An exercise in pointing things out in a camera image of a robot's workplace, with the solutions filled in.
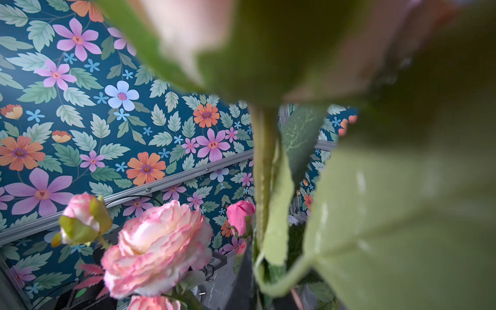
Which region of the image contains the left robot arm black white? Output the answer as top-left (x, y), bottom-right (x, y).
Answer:
top-left (33, 253), bottom-right (228, 309)

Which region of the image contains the hot pink rose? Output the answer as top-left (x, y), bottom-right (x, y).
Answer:
top-left (227, 200), bottom-right (256, 237)

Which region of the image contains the light pink rose stem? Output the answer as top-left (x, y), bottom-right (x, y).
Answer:
top-left (98, 1), bottom-right (495, 309)

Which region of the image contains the large pink peony bunch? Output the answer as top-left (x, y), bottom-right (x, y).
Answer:
top-left (51, 193), bottom-right (213, 309)

